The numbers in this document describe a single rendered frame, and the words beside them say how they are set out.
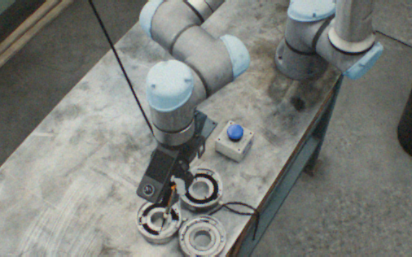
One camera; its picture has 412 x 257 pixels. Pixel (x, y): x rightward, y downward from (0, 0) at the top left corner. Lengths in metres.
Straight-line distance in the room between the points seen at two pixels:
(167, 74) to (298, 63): 0.66
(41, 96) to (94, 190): 1.31
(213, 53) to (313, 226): 1.35
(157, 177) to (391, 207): 1.44
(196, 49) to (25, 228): 0.63
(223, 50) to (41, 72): 1.83
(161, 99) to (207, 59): 0.11
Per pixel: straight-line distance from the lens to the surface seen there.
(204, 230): 1.21
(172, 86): 0.83
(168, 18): 0.96
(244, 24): 1.61
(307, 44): 1.39
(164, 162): 0.98
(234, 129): 1.28
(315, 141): 2.06
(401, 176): 2.36
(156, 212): 1.23
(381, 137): 2.44
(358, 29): 1.23
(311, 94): 1.46
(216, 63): 0.89
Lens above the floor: 1.94
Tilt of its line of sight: 56 degrees down
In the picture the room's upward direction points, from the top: 1 degrees counter-clockwise
